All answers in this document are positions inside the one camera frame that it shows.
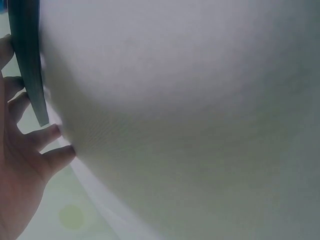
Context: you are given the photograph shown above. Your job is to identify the dark green board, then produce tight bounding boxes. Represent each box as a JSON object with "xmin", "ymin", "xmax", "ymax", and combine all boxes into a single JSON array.
[{"xmin": 6, "ymin": 0, "xmax": 50, "ymax": 128}]

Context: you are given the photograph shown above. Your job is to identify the person's left hand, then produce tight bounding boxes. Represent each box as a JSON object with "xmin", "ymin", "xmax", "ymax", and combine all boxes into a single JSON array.
[{"xmin": 0, "ymin": 34, "xmax": 77, "ymax": 240}]

